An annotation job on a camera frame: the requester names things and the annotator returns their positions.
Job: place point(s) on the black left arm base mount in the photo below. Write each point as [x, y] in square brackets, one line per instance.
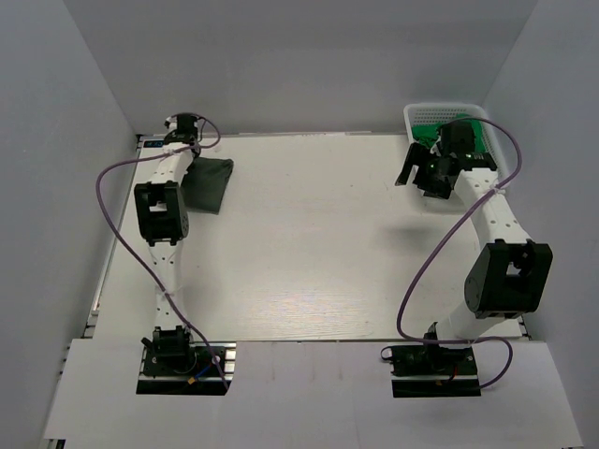
[198, 374]

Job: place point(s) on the blue label sticker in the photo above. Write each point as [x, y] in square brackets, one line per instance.
[153, 143]

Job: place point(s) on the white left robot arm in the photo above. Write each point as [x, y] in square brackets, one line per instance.
[163, 224]

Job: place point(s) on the dark grey t-shirt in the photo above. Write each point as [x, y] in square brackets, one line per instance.
[204, 184]

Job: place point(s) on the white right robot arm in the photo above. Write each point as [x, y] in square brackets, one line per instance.
[508, 277]

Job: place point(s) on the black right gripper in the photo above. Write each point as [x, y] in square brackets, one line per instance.
[415, 155]

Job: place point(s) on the green t-shirt in basket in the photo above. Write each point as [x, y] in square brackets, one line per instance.
[426, 133]

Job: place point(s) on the white plastic mesh basket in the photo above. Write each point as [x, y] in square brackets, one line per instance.
[429, 112]

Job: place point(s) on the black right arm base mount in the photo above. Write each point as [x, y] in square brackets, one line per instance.
[431, 371]

